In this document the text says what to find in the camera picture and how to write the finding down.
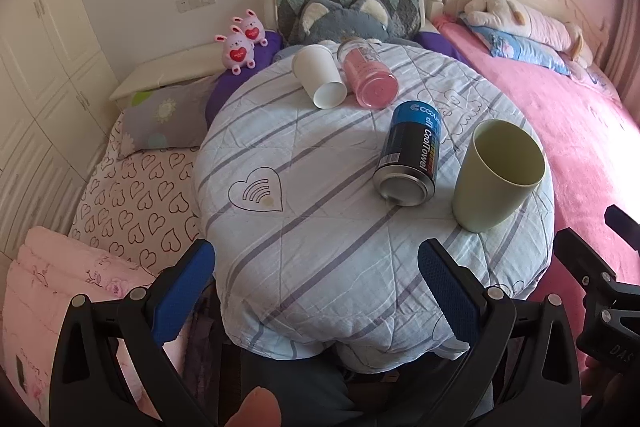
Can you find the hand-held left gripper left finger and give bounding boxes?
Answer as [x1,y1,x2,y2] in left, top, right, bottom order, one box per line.
[48,238,217,427]

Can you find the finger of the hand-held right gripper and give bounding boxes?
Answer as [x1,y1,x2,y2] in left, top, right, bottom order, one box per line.
[554,228,618,303]
[605,204,640,253]

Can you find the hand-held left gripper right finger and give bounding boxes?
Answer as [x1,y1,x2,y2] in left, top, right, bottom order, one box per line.
[417,238,581,427]

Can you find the white paper cup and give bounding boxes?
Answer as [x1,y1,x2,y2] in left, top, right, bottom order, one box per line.
[292,44,348,110]

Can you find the green plastic cup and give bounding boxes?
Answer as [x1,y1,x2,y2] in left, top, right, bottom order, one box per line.
[452,119,546,234]

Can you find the person's left hand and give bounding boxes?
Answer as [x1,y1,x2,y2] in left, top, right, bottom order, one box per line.
[235,387,282,427]

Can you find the heart print bed sheet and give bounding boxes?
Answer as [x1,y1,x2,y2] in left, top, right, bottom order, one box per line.
[70,117,201,273]

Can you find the pink fleece blanket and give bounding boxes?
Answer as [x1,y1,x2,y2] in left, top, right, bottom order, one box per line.
[432,17,640,288]

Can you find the pink floral quilt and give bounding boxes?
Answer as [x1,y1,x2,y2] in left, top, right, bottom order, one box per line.
[0,227,191,427]

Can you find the person's grey pants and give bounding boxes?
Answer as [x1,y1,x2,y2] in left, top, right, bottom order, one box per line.
[235,342,361,427]

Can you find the blue and black can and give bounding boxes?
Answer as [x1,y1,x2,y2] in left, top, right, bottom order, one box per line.
[373,101,444,206]

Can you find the striped light blue quilt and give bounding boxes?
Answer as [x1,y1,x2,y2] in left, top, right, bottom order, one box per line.
[192,42,556,368]

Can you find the grey flower print pillow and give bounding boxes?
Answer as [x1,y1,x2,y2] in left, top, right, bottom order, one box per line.
[122,82,216,152]

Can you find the blue printed pillow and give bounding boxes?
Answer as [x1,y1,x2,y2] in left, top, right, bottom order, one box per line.
[470,24,571,76]

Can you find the purple pillow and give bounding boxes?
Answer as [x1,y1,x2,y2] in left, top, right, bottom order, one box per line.
[205,29,286,128]

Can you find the cream dog plush toy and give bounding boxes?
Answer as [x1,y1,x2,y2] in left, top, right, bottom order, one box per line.
[460,0,593,68]

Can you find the pink glass jar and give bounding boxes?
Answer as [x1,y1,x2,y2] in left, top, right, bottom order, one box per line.
[336,38,399,110]

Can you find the white bedside cushion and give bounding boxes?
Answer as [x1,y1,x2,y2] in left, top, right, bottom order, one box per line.
[110,42,231,105]

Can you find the pink bunny plush toy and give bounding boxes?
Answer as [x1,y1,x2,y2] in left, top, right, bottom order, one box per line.
[242,9,269,48]
[215,26,257,72]

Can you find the white wardrobe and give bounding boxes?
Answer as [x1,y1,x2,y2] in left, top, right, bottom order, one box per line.
[0,0,121,258]

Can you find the grey cat plush cushion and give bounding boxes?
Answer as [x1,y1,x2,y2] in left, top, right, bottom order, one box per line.
[290,0,421,48]

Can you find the patterned triangle cushion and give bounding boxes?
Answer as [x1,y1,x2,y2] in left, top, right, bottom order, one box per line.
[274,0,426,42]

